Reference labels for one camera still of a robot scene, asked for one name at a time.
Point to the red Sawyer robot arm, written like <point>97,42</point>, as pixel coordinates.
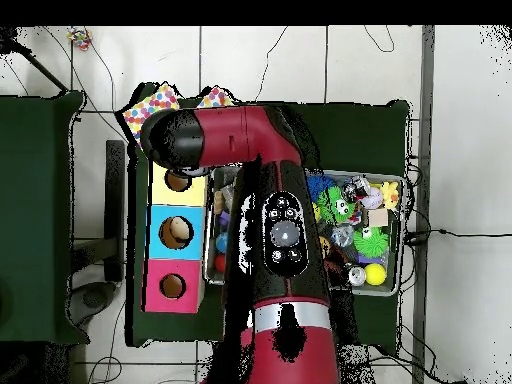
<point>280,240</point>

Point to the shallow clear bin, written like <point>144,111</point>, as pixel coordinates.
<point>210,268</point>

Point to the wooden box with three holes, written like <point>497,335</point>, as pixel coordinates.
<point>160,240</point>

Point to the blue globe ball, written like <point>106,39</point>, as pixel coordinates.
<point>222,242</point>

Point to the blue spiky ball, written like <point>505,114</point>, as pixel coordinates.
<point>318,186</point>

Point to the green spiky ball with eyes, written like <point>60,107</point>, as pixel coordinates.
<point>340,206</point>

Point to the dark green table cloth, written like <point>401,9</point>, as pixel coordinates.
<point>352,128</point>

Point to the yellow ball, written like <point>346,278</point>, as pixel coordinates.
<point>375,274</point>

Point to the green covered side table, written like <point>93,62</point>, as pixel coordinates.
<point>40,200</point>

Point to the small colourful toy on floor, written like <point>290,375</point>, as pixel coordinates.
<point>78,36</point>

